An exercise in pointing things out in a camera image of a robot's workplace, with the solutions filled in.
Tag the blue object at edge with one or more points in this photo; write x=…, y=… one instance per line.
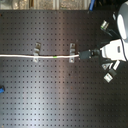
x=1, y=89

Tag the black perforated breadboard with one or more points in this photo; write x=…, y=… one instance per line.
x=54, y=93

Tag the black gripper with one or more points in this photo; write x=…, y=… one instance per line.
x=88, y=54

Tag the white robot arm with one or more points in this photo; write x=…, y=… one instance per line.
x=116, y=49

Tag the left metal cable clip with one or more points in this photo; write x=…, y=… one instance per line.
x=36, y=51

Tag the right metal cable clip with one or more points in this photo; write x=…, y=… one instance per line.
x=72, y=52

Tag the metal cable clip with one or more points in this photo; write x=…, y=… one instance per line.
x=36, y=51
x=72, y=52

